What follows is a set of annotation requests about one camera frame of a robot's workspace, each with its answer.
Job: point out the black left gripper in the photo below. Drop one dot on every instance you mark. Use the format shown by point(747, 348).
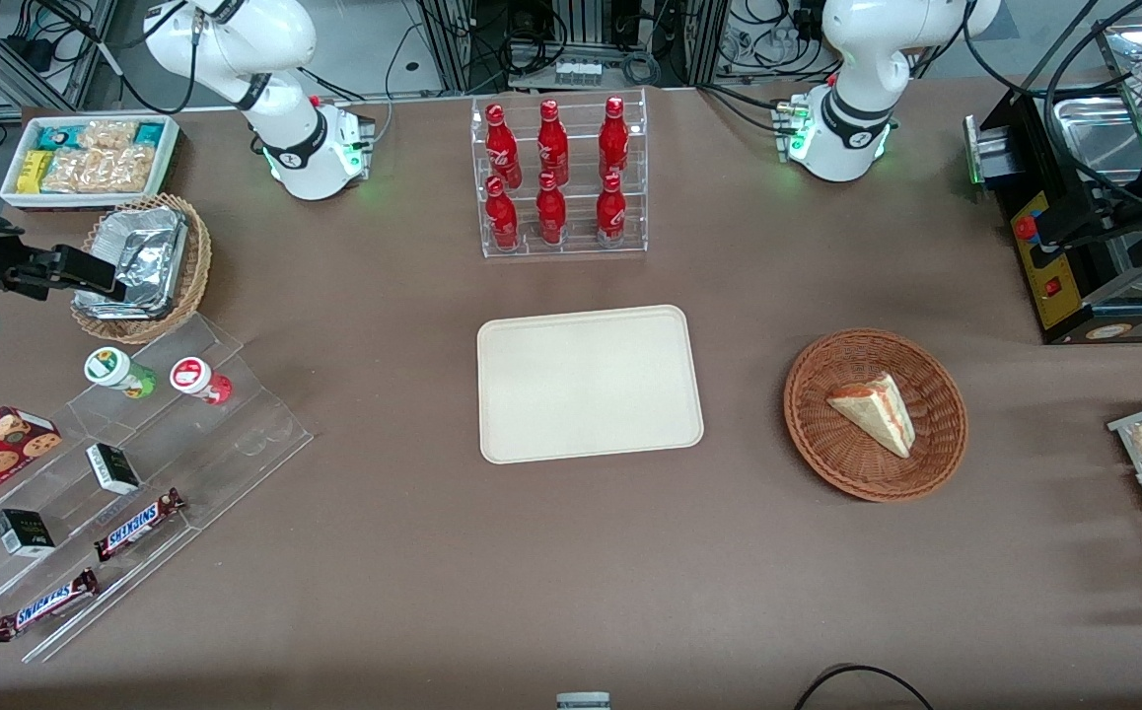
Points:
point(1126, 211)

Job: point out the green gum bottle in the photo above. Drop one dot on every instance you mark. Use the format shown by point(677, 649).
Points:
point(115, 371)

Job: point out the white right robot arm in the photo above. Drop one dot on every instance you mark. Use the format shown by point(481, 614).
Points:
point(285, 108)

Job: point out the red gum bottle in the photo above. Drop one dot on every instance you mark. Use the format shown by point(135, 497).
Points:
point(194, 378)

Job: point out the beige plastic tray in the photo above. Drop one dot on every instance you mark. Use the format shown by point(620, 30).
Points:
point(591, 385)

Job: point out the black sealing machine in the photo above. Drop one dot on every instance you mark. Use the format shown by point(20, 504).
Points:
point(1074, 286)

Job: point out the white snack bin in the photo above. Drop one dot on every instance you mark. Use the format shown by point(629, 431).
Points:
point(88, 200)

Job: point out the silver foil packet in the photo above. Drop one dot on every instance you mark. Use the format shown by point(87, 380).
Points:
point(147, 256)

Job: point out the yellow snack pack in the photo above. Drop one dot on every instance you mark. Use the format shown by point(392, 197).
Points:
point(34, 172)

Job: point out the clear peanut snack bag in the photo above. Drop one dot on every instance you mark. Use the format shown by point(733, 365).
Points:
point(107, 134)
point(103, 170)

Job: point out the teal snack pack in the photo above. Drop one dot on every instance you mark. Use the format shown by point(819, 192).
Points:
point(149, 134)
point(58, 136)

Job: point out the light wicker basket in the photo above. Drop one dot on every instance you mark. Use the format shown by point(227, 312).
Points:
point(196, 256)

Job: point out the small black box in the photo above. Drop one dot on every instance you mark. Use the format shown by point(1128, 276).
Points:
point(113, 469)
point(24, 532)

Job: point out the clear acrylic stepped display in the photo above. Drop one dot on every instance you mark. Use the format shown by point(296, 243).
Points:
point(226, 444)

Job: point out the Snickers chocolate bar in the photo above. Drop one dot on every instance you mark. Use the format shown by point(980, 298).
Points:
point(137, 525)
point(46, 604)

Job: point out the wrapped triangular sandwich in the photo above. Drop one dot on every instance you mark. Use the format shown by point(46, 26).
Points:
point(877, 412)

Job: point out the brown round wicker basket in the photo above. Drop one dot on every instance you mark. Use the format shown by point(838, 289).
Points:
point(827, 444)

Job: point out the red cola bottle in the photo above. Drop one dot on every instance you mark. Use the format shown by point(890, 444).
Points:
point(552, 143)
point(502, 219)
point(613, 138)
point(610, 212)
point(551, 215)
point(502, 148)

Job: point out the clear acrylic bottle rack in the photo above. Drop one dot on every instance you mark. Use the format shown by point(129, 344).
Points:
point(581, 212)

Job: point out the white power strip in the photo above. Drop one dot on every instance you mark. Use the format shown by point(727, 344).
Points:
point(579, 72)

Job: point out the grey box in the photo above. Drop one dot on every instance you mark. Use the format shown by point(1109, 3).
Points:
point(583, 702)

